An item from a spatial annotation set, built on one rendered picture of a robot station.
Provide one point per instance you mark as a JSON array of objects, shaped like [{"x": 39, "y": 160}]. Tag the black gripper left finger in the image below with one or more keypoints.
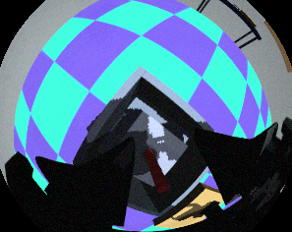
[{"x": 104, "y": 182}]

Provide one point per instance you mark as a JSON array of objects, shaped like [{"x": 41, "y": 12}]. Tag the red peg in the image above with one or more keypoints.
[{"x": 159, "y": 179}]

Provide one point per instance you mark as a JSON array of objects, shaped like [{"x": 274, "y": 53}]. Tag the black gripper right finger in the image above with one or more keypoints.
[{"x": 232, "y": 160}]

